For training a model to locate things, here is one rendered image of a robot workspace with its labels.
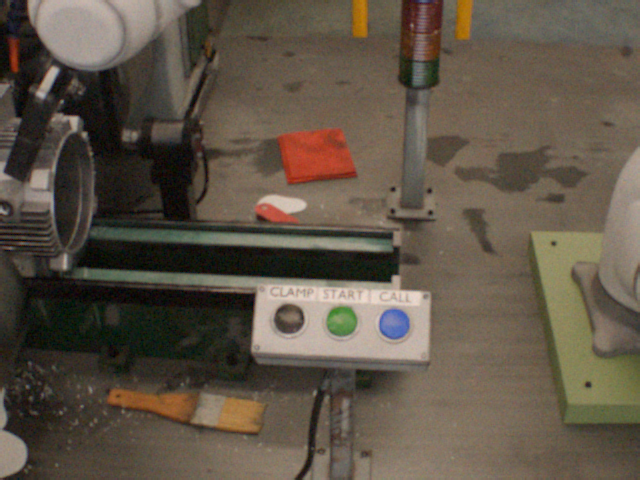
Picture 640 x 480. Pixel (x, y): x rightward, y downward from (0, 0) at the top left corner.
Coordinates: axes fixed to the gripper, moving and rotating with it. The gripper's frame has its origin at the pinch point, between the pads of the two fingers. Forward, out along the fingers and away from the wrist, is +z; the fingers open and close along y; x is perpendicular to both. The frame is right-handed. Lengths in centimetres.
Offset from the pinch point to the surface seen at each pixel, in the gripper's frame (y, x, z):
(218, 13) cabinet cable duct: -284, 24, 112
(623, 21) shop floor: -299, 185, 22
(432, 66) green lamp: -34, 44, -20
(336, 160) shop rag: -47, 44, 10
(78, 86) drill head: -24.2, 0.8, 4.6
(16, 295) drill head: 18.2, 6.6, 2.6
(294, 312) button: 20.1, 31.1, -13.4
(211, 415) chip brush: 11.1, 34.0, 15.7
